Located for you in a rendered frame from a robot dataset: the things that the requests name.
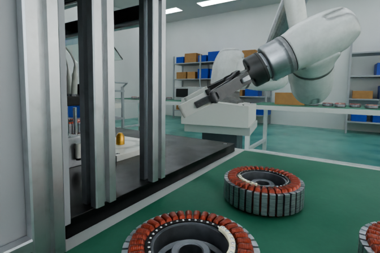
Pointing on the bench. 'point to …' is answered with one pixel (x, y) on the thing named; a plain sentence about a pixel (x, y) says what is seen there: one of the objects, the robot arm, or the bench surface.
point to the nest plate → (127, 148)
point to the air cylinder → (73, 150)
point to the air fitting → (77, 151)
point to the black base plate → (131, 179)
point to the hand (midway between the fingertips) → (188, 104)
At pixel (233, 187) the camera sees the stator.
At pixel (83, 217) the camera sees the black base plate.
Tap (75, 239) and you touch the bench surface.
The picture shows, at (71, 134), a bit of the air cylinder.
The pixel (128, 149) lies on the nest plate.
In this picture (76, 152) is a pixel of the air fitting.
